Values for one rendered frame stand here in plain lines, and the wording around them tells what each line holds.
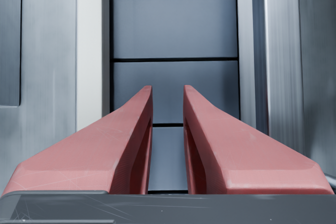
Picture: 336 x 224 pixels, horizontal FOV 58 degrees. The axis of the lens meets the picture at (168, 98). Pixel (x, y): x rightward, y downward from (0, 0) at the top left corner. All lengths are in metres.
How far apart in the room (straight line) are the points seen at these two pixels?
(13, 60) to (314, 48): 0.22
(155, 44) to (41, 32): 0.10
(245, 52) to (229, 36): 0.01
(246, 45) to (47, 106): 0.15
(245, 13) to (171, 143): 0.09
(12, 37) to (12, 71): 0.02
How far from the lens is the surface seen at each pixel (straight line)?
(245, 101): 0.18
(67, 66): 0.24
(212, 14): 0.19
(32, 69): 0.25
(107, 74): 0.16
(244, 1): 0.20
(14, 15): 0.25
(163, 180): 0.18
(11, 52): 0.24
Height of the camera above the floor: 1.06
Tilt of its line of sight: 87 degrees down
